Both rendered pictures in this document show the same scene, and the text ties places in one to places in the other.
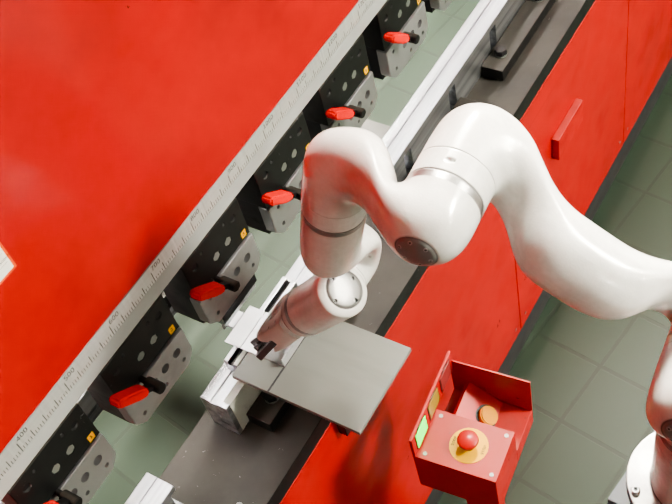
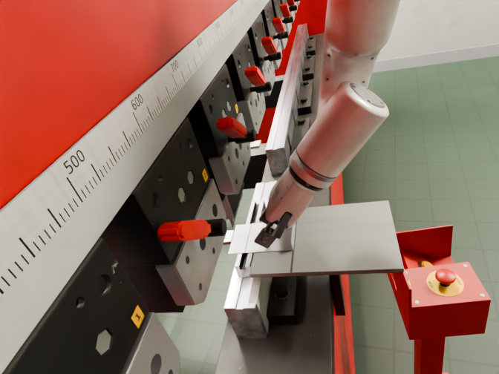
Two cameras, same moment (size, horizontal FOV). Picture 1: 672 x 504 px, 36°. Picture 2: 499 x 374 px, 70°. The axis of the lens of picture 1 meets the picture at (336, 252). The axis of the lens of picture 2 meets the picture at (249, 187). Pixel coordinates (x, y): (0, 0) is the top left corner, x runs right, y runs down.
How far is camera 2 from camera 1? 1.27 m
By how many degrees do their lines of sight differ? 26
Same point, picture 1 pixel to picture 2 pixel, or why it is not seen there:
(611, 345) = not seen: hidden behind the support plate
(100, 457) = (158, 361)
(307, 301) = (333, 121)
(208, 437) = (237, 353)
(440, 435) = (416, 285)
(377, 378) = (381, 226)
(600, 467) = not seen: hidden behind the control
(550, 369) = (370, 286)
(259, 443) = (289, 338)
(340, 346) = (330, 220)
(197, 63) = not seen: outside the picture
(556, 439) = (399, 320)
